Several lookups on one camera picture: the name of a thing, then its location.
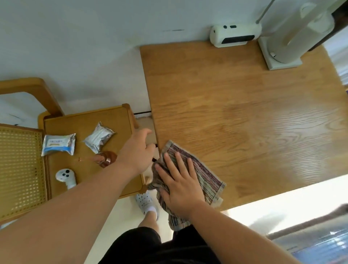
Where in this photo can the person's left hand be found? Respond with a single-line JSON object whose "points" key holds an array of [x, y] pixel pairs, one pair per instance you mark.
{"points": [[133, 155]]}

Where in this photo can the person's right hand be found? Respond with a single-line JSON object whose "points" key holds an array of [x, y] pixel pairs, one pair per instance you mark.
{"points": [[185, 193]]}

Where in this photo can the person's left fingers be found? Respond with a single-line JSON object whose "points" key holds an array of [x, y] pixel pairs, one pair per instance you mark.
{"points": [[145, 136]]}

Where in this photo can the person's right little finger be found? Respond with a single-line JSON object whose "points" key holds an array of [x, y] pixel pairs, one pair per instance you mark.
{"points": [[192, 170]]}

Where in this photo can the person's right thumb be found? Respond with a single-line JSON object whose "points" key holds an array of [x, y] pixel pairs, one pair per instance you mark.
{"points": [[164, 196]]}

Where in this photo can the person's right middle finger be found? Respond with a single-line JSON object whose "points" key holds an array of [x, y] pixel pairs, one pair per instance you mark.
{"points": [[170, 166]]}

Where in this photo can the striped cleaning cloth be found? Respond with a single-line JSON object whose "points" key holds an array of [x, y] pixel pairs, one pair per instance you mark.
{"points": [[208, 179]]}

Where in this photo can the person's right forearm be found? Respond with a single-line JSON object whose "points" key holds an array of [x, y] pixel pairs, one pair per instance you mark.
{"points": [[239, 236]]}

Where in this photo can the person's left forearm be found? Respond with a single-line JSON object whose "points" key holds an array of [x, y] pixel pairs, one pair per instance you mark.
{"points": [[68, 212]]}

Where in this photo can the white sock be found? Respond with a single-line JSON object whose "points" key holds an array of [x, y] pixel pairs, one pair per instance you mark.
{"points": [[151, 211]]}

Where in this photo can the white clog shoe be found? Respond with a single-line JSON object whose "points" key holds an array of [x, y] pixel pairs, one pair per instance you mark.
{"points": [[143, 200]]}

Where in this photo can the person's leg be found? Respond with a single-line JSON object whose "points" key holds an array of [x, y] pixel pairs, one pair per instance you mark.
{"points": [[148, 224]]}

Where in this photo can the brown spray bottle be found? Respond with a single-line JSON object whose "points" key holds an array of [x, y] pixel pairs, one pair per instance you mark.
{"points": [[107, 159]]}

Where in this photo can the silver foil packet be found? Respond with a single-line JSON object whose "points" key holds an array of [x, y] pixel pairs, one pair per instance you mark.
{"points": [[98, 137]]}

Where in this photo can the black shorts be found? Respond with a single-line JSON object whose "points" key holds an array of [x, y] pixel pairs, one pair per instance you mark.
{"points": [[152, 250]]}

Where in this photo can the silver wipes packet blue label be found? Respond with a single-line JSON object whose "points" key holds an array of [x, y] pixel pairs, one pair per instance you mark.
{"points": [[58, 144]]}

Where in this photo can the white handheld controller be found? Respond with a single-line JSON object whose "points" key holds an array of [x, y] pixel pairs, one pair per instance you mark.
{"points": [[66, 176]]}

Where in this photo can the wooden chair with rattan back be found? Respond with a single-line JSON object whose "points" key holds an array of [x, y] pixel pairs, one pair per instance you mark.
{"points": [[21, 160]]}

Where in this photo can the white small heater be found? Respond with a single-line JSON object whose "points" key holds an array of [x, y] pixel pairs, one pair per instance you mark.
{"points": [[233, 34]]}

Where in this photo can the blue grey rug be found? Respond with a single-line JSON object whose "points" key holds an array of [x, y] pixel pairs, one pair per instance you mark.
{"points": [[320, 242]]}

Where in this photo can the white tower fan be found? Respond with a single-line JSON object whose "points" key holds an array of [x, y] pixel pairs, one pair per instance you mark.
{"points": [[293, 35]]}

